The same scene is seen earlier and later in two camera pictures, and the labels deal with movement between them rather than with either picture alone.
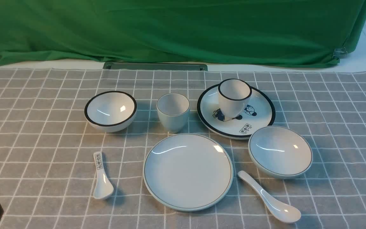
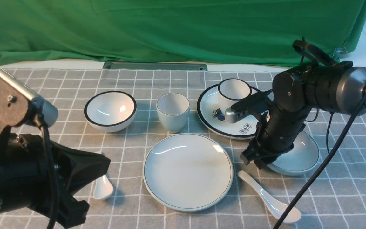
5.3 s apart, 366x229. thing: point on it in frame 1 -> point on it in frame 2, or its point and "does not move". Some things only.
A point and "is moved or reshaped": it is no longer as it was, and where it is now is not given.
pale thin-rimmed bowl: x=281 y=151 is moved or reshaped
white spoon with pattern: x=103 y=187 does not move
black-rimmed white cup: x=233 y=94 does not move
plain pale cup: x=173 y=109 does not move
